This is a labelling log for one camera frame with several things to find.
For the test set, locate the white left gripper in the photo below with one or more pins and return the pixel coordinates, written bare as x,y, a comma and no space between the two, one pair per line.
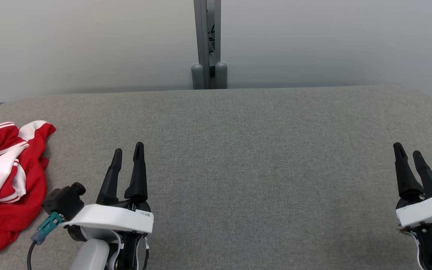
111,217

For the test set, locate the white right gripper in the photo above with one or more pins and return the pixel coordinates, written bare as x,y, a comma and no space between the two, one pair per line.
429,210

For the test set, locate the red garment with white panel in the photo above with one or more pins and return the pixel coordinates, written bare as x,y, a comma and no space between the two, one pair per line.
6,225

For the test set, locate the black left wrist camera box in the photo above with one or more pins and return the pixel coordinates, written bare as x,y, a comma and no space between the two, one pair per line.
64,202

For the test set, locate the grey cylindrical post foot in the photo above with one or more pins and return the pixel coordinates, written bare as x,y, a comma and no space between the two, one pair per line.
221,75
197,77

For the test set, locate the grey metal partition post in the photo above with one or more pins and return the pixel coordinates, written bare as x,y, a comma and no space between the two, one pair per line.
202,33

